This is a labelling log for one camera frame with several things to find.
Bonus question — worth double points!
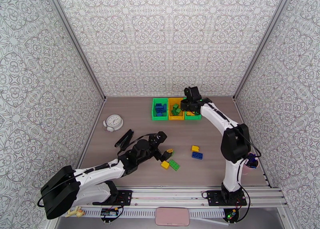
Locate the yellow plastic bin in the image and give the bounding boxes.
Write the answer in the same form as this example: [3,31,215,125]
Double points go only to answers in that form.
[167,98,186,121]

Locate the white alarm clock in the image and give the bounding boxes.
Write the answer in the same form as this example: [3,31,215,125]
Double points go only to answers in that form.
[102,114,124,133]

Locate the aluminium corner post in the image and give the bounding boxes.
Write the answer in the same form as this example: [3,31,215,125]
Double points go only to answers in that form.
[42,0,108,102]
[232,0,295,102]

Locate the small circuit board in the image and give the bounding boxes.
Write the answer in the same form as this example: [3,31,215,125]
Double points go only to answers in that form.
[223,208,239,223]
[100,209,120,217]

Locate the green plastic bin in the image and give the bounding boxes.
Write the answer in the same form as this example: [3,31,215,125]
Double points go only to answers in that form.
[151,98,168,121]
[184,97,202,121]

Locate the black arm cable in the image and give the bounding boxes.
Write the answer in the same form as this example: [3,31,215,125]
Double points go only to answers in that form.
[37,133,160,208]
[237,129,262,159]

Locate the aluminium side rail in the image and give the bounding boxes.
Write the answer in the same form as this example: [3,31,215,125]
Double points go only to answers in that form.
[75,97,108,169]

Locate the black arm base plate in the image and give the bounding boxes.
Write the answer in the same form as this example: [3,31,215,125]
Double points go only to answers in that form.
[207,190,248,207]
[92,190,133,206]

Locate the pink cup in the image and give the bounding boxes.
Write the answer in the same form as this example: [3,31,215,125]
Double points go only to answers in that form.
[244,161,260,175]

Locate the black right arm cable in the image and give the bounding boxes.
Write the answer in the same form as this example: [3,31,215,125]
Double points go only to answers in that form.
[237,129,262,159]

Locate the black stapler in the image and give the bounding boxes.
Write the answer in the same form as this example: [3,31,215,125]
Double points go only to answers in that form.
[114,129,134,148]

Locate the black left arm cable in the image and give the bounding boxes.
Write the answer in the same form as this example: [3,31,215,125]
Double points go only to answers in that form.
[37,133,160,208]

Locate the blue plastic item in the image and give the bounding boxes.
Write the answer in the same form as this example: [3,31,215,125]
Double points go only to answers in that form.
[246,153,258,168]

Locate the black base cable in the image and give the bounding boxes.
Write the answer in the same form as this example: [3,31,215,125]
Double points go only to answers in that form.
[237,189,254,223]

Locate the pink rectangular pad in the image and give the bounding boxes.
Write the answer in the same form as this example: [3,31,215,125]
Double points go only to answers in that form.
[155,207,190,227]

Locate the aluminium frame rail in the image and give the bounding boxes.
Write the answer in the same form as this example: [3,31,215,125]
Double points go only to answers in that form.
[51,185,288,209]

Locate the yellow toy figure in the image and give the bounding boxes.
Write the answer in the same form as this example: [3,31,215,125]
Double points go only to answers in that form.
[66,206,86,218]

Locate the white slotted cable duct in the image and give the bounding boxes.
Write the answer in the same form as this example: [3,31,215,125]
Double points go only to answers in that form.
[60,207,227,218]

